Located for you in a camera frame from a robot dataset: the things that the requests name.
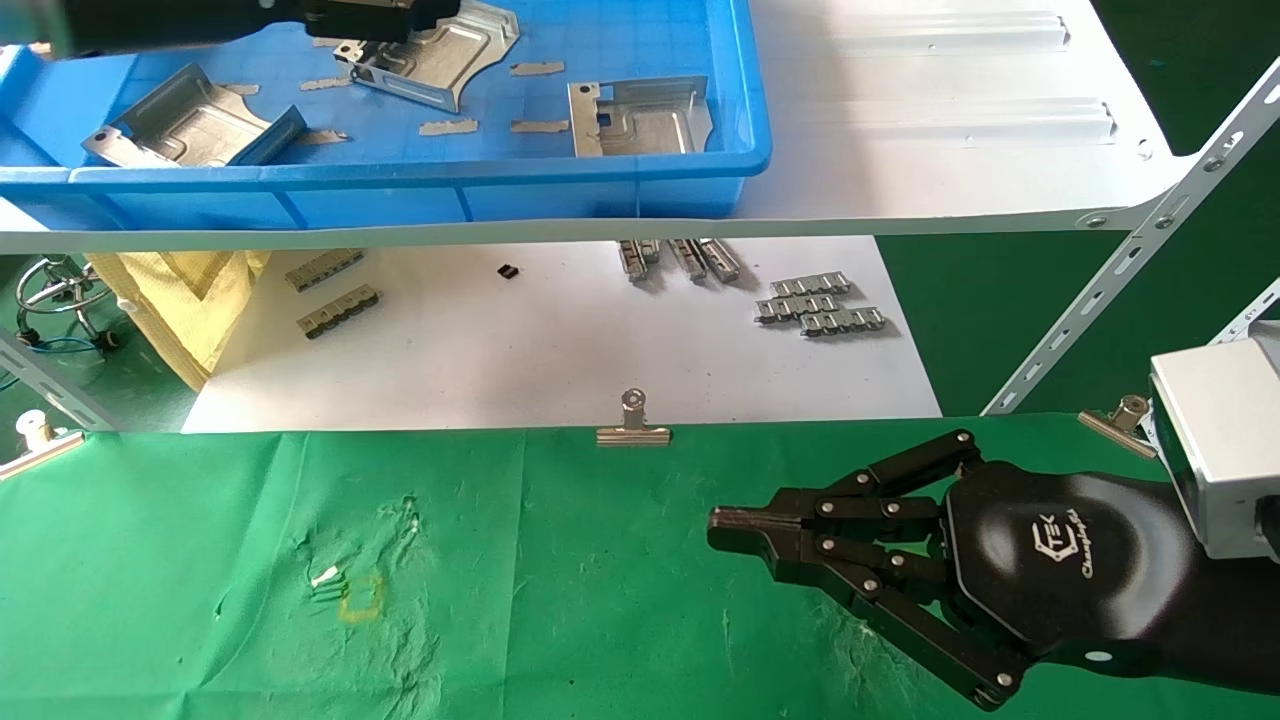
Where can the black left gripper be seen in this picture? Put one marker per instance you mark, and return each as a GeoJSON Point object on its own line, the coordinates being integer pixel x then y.
{"type": "Point", "coordinates": [265, 22]}

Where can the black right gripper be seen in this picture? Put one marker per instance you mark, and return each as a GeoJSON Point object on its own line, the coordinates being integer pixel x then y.
{"type": "Point", "coordinates": [1070, 560]}

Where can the stamped sheet metal part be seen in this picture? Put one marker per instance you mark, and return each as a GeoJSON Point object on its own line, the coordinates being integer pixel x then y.
{"type": "Point", "coordinates": [190, 125]}
{"type": "Point", "coordinates": [450, 65]}
{"type": "Point", "coordinates": [650, 125]}

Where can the silver metal link strip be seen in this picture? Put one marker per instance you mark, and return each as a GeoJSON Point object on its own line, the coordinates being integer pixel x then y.
{"type": "Point", "coordinates": [842, 322]}
{"type": "Point", "coordinates": [797, 307]}
{"type": "Point", "coordinates": [810, 286]}

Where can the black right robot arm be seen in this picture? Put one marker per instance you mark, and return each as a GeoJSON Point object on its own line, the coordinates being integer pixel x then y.
{"type": "Point", "coordinates": [1240, 620]}

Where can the grey metal link strip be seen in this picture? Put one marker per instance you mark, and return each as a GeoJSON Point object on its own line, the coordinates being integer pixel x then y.
{"type": "Point", "coordinates": [325, 270]}
{"type": "Point", "coordinates": [340, 311]}

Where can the beige tape piece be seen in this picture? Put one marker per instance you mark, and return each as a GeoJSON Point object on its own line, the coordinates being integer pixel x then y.
{"type": "Point", "coordinates": [449, 127]}
{"type": "Point", "coordinates": [322, 138]}
{"type": "Point", "coordinates": [241, 89]}
{"type": "Point", "coordinates": [328, 84]}
{"type": "Point", "coordinates": [538, 69]}
{"type": "Point", "coordinates": [540, 127]}

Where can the silver binder clip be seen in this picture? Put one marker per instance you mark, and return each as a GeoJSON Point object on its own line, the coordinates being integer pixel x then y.
{"type": "Point", "coordinates": [40, 452]}
{"type": "Point", "coordinates": [1118, 425]}
{"type": "Point", "coordinates": [633, 434]}

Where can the blue plastic bin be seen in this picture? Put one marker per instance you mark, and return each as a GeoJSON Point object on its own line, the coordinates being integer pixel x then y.
{"type": "Point", "coordinates": [600, 195]}

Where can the green table cloth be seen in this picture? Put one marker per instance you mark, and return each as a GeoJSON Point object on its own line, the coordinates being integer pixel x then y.
{"type": "Point", "coordinates": [550, 580]}

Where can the yellow cloth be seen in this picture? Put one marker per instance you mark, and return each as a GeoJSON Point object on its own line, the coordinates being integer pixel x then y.
{"type": "Point", "coordinates": [180, 300]}

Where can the white paper sheet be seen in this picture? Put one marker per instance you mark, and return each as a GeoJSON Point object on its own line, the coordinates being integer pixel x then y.
{"type": "Point", "coordinates": [550, 340]}

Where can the perforated white shelf brace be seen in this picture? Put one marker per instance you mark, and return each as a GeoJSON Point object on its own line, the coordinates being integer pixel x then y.
{"type": "Point", "coordinates": [1255, 310]}
{"type": "Point", "coordinates": [1130, 255]}

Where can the white metal shelf board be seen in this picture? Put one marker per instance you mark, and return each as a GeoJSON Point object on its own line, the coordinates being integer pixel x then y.
{"type": "Point", "coordinates": [950, 160]}

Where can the silver metal rail piece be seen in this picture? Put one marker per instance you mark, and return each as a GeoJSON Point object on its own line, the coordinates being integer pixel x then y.
{"type": "Point", "coordinates": [630, 262]}
{"type": "Point", "coordinates": [722, 261]}
{"type": "Point", "coordinates": [650, 251]}
{"type": "Point", "coordinates": [688, 260]}

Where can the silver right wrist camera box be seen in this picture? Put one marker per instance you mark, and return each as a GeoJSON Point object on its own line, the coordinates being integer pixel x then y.
{"type": "Point", "coordinates": [1220, 440]}

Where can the grey metal frame brace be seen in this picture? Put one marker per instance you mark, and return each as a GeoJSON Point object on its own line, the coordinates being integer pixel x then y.
{"type": "Point", "coordinates": [50, 385]}

